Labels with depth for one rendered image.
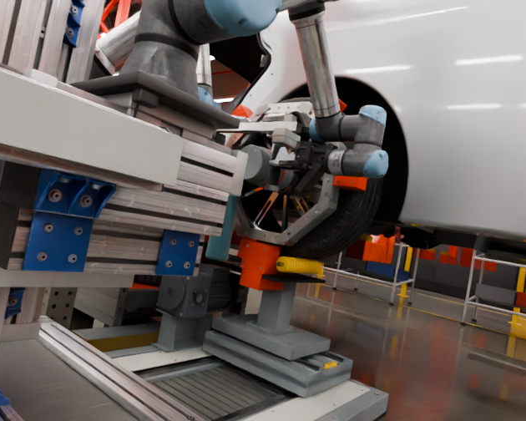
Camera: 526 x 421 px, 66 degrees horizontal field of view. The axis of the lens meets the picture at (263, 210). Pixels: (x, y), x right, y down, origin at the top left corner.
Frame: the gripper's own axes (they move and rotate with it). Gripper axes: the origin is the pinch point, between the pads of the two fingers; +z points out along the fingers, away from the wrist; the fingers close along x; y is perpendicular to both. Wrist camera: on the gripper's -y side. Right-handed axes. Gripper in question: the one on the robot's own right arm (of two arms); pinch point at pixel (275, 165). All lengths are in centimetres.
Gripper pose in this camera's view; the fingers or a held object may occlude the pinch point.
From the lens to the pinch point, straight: 129.7
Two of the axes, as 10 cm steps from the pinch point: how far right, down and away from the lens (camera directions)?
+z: -7.9, -1.2, 6.1
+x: -5.9, -1.5, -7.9
